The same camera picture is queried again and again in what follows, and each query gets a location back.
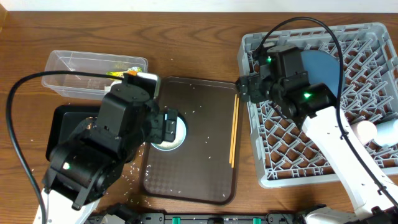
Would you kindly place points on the yellow green foil wrapper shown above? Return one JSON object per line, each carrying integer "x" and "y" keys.
{"x": 130, "y": 71}

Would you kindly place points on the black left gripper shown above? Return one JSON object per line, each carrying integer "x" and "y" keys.
{"x": 161, "y": 130}

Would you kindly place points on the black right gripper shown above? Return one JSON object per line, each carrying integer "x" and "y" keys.
{"x": 252, "y": 85}

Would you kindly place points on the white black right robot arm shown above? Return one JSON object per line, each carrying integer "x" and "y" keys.
{"x": 305, "y": 84}

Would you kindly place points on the dark brown tray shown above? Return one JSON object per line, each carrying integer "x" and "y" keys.
{"x": 198, "y": 170}

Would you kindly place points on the blue plate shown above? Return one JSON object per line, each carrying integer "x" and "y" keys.
{"x": 322, "y": 68}

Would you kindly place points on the light blue rice bowl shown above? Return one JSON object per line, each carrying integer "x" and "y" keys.
{"x": 181, "y": 132}

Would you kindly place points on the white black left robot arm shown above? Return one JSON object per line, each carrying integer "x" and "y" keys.
{"x": 84, "y": 166}

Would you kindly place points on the black bin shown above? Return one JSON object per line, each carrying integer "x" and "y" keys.
{"x": 68, "y": 124}

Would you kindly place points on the light blue cup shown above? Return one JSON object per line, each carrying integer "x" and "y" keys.
{"x": 386, "y": 133}

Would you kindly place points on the black rail with green clips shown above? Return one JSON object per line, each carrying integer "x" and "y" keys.
{"x": 122, "y": 214}

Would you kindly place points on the grey dishwasher rack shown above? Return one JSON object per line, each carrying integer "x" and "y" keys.
{"x": 283, "y": 155}

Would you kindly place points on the pink cup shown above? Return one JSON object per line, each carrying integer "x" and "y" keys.
{"x": 365, "y": 131}

